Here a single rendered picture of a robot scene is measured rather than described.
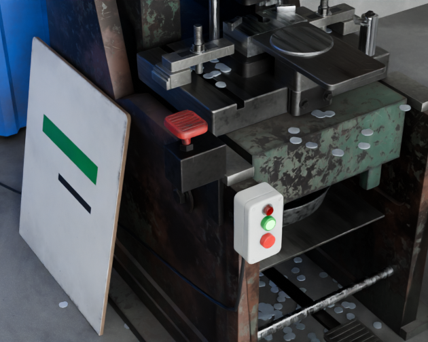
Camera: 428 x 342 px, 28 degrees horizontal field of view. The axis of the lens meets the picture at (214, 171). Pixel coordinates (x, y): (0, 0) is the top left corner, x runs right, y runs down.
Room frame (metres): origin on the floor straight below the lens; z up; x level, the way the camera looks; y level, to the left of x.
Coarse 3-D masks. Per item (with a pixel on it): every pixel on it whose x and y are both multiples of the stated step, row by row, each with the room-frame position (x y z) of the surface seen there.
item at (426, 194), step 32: (416, 96) 1.55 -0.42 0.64; (416, 128) 1.53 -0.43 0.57; (416, 160) 1.52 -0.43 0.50; (384, 192) 1.60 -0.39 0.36; (416, 192) 1.51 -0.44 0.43; (384, 224) 1.58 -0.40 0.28; (416, 224) 1.50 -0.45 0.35; (320, 256) 1.76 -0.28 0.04; (352, 256) 1.67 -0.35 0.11; (384, 256) 1.57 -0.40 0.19; (416, 256) 1.51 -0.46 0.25; (384, 288) 1.56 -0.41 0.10; (416, 288) 1.51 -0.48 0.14; (384, 320) 1.54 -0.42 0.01; (416, 320) 1.52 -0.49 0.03
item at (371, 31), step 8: (368, 16) 1.61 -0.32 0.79; (376, 16) 1.61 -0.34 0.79; (376, 24) 1.61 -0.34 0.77; (360, 32) 1.62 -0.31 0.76; (368, 32) 1.60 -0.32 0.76; (376, 32) 1.62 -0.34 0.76; (360, 40) 1.62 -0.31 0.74; (368, 40) 1.60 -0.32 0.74; (360, 48) 1.62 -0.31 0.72; (368, 48) 1.61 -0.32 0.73
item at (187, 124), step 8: (184, 112) 1.29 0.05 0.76; (192, 112) 1.29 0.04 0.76; (168, 120) 1.26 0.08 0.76; (176, 120) 1.26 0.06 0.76; (184, 120) 1.26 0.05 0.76; (192, 120) 1.26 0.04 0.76; (200, 120) 1.26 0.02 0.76; (168, 128) 1.25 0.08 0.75; (176, 128) 1.24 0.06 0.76; (184, 128) 1.23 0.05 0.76; (192, 128) 1.24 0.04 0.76; (200, 128) 1.24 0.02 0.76; (184, 136) 1.22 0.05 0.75; (192, 136) 1.23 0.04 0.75; (184, 144) 1.26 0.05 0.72
